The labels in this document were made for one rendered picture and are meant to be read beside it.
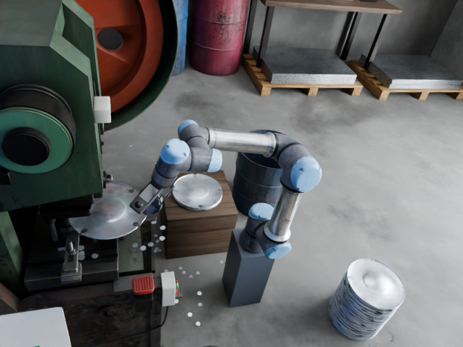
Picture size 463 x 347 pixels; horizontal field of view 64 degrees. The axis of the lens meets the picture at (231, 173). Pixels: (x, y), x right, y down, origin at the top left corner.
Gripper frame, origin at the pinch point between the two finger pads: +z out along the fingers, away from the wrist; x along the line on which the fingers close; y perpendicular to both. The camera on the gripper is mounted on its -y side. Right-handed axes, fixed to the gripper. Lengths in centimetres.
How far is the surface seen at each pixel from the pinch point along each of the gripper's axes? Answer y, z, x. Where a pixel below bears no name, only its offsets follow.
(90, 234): -12.2, 12.7, 10.6
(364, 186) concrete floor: 184, 59, -98
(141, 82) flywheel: 35, -17, 35
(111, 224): -4.4, 11.8, 7.9
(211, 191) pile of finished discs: 71, 50, -8
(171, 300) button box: -6.1, 26.1, -26.8
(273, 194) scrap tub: 104, 52, -40
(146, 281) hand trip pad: -15.8, 6.2, -15.7
